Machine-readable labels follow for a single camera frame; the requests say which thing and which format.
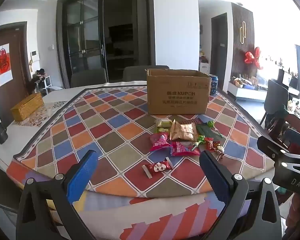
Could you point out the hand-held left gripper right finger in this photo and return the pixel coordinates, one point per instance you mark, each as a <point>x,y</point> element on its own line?
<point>215,177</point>

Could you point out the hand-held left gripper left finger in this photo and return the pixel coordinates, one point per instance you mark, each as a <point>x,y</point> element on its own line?
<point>82,175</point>

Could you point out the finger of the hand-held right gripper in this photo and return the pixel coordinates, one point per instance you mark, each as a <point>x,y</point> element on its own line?
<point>293,137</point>
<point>270,145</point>

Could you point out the dark green snack packet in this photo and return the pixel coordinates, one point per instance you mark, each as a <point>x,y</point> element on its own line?
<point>207,131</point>

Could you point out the small light green packet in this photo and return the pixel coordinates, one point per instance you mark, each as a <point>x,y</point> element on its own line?
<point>163,130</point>

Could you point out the brown cardboard box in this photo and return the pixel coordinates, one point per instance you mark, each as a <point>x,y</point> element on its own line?
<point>177,97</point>

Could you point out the person's right forearm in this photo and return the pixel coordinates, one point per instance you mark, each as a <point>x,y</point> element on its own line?
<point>298,212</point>

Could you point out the gold patterned candy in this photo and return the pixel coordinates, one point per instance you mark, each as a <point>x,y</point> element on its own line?
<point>220,153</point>

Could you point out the small red candy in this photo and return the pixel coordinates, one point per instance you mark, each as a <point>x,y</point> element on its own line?
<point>209,143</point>
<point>216,145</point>

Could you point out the green wrapped lollipop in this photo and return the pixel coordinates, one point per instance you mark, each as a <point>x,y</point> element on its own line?
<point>210,124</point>
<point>201,138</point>

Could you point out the black chair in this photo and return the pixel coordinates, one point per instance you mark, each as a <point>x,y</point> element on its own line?
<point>276,97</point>

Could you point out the red snack packet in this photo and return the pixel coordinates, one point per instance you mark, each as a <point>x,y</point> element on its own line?
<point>180,148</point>

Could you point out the beige brown snack packet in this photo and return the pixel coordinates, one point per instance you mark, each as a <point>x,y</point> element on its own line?
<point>183,131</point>

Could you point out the white low cabinet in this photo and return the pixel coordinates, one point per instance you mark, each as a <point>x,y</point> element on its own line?
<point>245,93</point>

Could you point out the red candy packet white heart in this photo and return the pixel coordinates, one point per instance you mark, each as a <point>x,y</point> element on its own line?
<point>157,167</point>

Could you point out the maroon striped snack packet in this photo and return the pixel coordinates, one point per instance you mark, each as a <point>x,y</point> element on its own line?
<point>196,122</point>

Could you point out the pink snack packet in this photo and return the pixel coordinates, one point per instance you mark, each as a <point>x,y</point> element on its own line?
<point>160,142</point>

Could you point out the cream snack packet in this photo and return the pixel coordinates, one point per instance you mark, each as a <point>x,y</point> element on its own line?
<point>163,123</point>

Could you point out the blue soda can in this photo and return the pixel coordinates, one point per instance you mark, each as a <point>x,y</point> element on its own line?
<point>213,85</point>

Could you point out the golden woven tissue box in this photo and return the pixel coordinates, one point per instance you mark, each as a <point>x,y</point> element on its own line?
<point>26,107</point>

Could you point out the red bow decoration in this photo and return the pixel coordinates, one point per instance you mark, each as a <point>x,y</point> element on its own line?
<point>252,57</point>

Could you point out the black cup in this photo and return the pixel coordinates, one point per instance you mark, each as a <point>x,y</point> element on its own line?
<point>0,133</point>

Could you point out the grey dining chair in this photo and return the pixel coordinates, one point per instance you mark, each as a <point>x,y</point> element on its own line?
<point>137,73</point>
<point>88,78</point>

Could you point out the black bag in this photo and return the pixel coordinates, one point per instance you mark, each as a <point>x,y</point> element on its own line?
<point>36,80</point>

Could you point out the white intercom panel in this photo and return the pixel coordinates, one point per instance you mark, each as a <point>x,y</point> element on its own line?
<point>35,56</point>

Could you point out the red and white door poster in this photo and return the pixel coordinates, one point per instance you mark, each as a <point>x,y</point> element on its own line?
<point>4,65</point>

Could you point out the brown door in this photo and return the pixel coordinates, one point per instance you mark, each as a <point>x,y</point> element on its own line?
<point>18,55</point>

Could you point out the dark glass sliding door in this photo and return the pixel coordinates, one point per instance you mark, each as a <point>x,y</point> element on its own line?
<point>90,30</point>

